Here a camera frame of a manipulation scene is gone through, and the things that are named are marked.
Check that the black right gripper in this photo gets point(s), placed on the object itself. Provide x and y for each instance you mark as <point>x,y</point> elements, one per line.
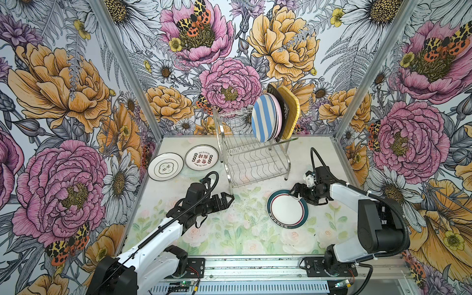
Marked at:
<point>310,192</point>

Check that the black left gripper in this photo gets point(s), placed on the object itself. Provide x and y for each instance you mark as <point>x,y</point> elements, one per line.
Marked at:
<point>211,203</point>

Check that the white plate green red band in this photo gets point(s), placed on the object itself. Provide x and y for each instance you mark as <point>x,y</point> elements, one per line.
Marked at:
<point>286,211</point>

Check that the white plate orange sunburst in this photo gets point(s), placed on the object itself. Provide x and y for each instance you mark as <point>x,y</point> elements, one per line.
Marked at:
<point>277,109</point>

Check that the blue white striped plate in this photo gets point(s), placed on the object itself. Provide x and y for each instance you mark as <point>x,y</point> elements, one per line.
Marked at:
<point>263,118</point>

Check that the pink round plate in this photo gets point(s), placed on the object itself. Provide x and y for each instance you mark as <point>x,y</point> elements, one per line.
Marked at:
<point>281,117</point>

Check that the yellow woven square plate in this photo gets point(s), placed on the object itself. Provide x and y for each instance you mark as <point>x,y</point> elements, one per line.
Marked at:
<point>293,105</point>

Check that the black floral square plate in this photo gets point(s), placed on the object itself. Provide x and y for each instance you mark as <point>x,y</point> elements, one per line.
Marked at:
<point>273,91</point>

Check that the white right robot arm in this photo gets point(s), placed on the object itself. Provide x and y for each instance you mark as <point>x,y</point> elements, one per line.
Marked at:
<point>381,227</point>

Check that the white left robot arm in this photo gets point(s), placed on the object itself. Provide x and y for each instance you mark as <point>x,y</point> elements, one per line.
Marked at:
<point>138,270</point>

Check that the chrome two-tier dish rack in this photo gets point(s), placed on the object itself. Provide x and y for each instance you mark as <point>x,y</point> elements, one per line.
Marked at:
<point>245,159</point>

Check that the white plate red characters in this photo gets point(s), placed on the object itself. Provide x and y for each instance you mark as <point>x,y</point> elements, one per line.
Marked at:
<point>201,157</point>

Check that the white plate green rim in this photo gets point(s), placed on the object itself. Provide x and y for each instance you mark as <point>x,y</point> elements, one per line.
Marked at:
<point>165,166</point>

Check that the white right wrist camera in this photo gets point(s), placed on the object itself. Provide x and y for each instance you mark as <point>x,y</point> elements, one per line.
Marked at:
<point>310,179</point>

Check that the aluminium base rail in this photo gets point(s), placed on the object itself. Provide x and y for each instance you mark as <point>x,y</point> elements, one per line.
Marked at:
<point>260,276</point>

